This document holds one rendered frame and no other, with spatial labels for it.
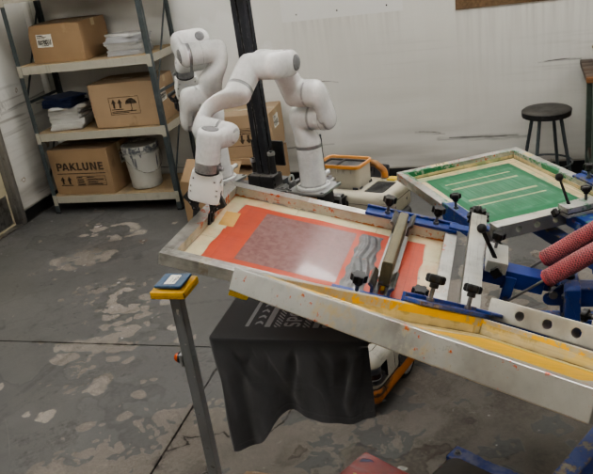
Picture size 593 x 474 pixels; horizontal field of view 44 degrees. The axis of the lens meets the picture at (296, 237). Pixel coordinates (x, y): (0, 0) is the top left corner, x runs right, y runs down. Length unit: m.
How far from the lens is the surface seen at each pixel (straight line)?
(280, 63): 2.35
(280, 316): 2.26
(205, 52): 2.72
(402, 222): 2.25
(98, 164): 6.42
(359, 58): 5.95
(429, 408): 3.41
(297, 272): 2.09
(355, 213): 2.43
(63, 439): 3.70
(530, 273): 2.17
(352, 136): 6.11
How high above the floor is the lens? 2.04
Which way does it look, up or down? 23 degrees down
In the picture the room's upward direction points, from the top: 8 degrees counter-clockwise
